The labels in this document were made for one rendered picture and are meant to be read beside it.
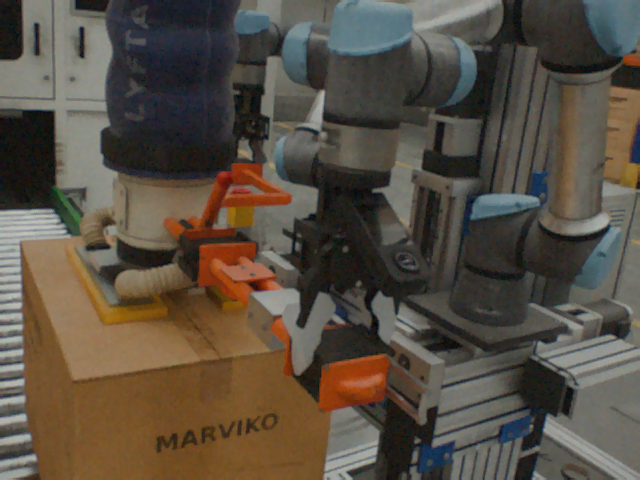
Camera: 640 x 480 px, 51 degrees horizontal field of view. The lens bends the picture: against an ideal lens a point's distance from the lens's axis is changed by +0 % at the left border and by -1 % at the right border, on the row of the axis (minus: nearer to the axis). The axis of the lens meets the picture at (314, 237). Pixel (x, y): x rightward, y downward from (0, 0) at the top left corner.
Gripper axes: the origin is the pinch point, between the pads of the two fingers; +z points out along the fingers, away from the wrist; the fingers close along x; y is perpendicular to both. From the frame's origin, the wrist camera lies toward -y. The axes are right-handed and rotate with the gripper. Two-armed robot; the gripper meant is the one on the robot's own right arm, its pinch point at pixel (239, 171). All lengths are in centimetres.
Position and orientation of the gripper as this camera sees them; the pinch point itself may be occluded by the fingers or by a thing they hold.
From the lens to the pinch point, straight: 158.4
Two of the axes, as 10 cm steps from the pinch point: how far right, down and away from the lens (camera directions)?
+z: -1.0, 9.5, 3.1
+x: 8.7, -0.7, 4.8
